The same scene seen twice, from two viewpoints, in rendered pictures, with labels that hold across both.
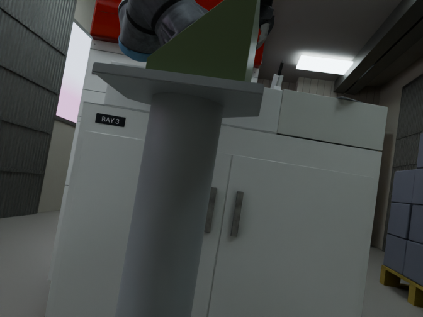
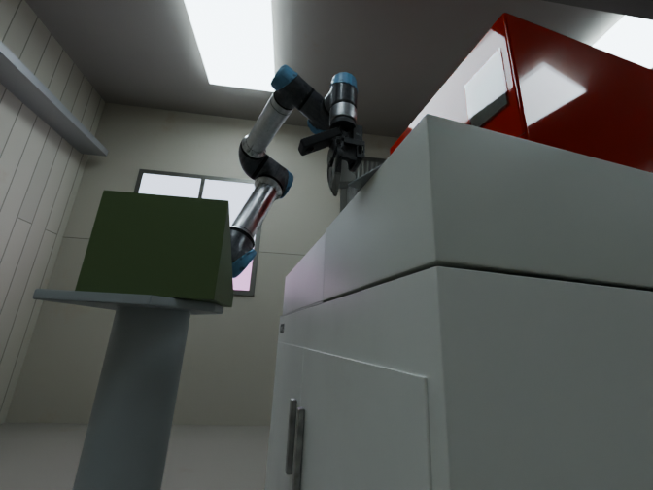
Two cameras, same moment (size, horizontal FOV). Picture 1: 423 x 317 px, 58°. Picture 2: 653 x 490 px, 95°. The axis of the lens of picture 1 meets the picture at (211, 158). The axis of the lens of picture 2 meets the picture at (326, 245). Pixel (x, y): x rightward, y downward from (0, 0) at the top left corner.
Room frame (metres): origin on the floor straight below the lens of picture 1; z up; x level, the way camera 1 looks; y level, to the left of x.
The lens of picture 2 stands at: (1.09, -0.75, 0.76)
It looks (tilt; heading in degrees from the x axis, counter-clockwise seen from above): 17 degrees up; 78
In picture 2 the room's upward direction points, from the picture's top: 3 degrees clockwise
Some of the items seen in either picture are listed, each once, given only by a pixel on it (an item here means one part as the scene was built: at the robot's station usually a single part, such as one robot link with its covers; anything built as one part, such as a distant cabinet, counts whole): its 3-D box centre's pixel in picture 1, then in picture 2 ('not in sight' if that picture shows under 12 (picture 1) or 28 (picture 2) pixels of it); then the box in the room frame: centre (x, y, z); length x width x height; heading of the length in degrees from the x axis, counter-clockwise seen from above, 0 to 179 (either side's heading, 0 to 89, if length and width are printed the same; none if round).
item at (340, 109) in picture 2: not in sight; (342, 120); (1.27, -0.09, 1.33); 0.08 x 0.08 x 0.05
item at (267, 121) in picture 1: (194, 100); (314, 286); (1.24, 0.09, 0.89); 0.55 x 0.09 x 0.14; 93
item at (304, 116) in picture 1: (303, 131); (531, 261); (1.53, -0.35, 0.89); 0.62 x 0.35 x 0.14; 3
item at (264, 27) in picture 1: (261, 38); (344, 177); (1.27, -0.10, 1.14); 0.06 x 0.03 x 0.09; 3
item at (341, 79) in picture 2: not in sight; (343, 96); (1.26, -0.09, 1.41); 0.09 x 0.08 x 0.11; 108
